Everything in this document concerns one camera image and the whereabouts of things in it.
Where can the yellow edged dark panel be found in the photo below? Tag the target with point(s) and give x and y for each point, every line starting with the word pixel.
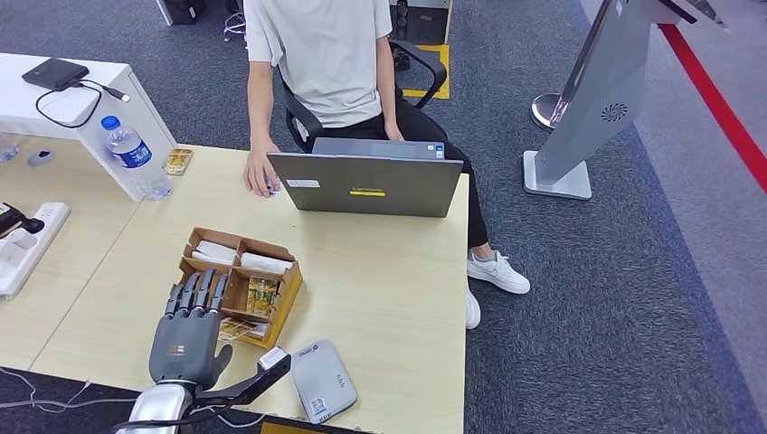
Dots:
pixel 287 429

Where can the black computer case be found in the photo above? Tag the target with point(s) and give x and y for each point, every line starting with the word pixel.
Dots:
pixel 181 9

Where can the dark cabinet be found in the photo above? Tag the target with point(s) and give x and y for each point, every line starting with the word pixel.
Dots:
pixel 426 23

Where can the person's right hand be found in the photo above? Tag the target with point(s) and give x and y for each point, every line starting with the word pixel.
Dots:
pixel 260 170

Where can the white power strip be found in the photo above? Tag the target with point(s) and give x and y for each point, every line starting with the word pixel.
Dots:
pixel 54 215

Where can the white paper sleeve stack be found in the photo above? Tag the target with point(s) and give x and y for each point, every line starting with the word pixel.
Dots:
pixel 214 251
pixel 266 263

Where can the clear plastic item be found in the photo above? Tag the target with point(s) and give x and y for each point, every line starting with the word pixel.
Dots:
pixel 6 153

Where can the white desk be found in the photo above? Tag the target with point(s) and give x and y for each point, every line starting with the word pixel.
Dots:
pixel 13 108

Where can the person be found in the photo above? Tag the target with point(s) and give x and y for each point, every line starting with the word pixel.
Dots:
pixel 323 54

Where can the clear water bottle blue cap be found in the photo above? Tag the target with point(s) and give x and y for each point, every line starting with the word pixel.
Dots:
pixel 132 153

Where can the chrome stanchion base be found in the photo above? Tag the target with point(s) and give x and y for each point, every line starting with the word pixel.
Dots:
pixel 542 112

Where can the grey card reader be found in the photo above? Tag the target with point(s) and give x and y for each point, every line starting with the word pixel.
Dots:
pixel 323 380

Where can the black office chair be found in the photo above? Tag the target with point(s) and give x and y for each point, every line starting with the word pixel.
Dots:
pixel 430 63

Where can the grey round desk grommet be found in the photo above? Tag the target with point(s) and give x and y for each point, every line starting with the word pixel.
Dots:
pixel 40 158

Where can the person's right forearm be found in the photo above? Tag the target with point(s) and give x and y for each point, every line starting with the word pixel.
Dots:
pixel 260 105

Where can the grey kiosk stand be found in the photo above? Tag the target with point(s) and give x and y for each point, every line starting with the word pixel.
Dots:
pixel 599 90

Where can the person's left hand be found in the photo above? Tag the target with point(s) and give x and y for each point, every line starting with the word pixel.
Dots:
pixel 394 133

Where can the black external drive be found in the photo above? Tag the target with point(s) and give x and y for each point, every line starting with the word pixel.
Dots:
pixel 55 74

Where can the grey laptop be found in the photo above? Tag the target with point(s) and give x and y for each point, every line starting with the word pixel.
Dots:
pixel 371 185

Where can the white sneaker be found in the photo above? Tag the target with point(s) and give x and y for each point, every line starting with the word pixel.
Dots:
pixel 473 310
pixel 498 272

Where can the cardboard organiser box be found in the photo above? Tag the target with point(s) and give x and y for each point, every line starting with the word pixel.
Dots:
pixel 287 290

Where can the person's left forearm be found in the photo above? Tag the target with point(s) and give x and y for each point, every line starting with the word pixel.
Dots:
pixel 388 84

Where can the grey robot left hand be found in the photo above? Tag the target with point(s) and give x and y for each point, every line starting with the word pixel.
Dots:
pixel 183 353

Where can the white ID card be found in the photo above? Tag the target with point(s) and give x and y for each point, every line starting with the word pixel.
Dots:
pixel 275 190

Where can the white charger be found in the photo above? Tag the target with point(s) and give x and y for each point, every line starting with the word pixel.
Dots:
pixel 18 242

